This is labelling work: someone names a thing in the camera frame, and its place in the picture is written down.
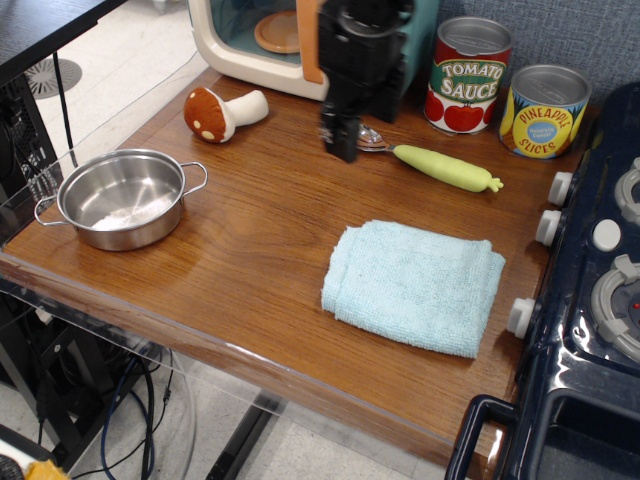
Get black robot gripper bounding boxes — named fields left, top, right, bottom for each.
left=318, top=1, right=414, bottom=162

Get stainless steel pot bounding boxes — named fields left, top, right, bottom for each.
left=34, top=149, right=208, bottom=252

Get toy microwave oven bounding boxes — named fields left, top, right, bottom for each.
left=188, top=1, right=439, bottom=102

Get tomato sauce can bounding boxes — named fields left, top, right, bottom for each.
left=424, top=16, right=513, bottom=134

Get plush brown mushroom toy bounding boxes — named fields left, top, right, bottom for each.
left=183, top=87, right=269, bottom=144

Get pineapple slices can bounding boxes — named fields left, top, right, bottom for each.
left=499, top=64, right=592, bottom=160

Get light blue folded towel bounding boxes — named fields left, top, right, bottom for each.
left=321, top=220, right=505, bottom=359

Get black desk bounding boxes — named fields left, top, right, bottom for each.
left=1, top=0, right=124, bottom=85

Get dark blue toy stove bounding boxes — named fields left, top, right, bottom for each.
left=446, top=83, right=639, bottom=479

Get yellow plush toy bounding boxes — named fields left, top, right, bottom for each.
left=0, top=455, right=69, bottom=480

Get spoon with green handle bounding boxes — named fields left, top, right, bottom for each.
left=356, top=124, right=504, bottom=193

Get black and blue cables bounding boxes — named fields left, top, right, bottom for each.
left=69, top=344, right=176, bottom=480

